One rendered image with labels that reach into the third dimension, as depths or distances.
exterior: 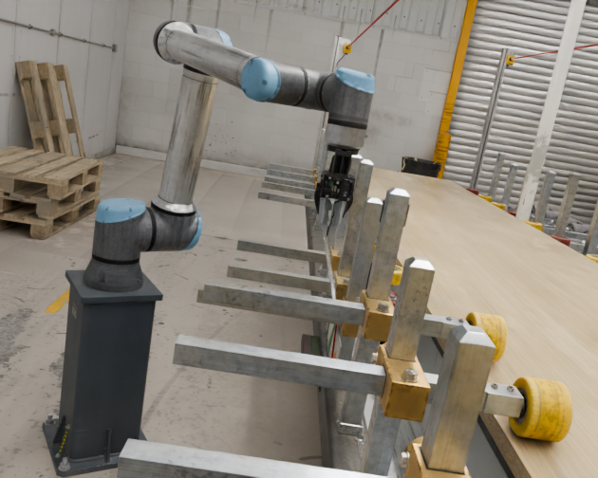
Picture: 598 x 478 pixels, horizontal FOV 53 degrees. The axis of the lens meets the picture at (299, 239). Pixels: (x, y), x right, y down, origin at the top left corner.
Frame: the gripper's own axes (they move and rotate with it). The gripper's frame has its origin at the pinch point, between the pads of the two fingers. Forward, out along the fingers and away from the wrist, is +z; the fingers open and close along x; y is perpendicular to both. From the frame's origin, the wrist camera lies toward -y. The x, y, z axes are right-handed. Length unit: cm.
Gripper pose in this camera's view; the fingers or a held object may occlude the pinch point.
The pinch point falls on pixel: (327, 229)
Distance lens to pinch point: 143.0
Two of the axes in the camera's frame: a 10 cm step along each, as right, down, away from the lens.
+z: -1.6, 9.6, 2.3
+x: 9.9, 1.6, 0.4
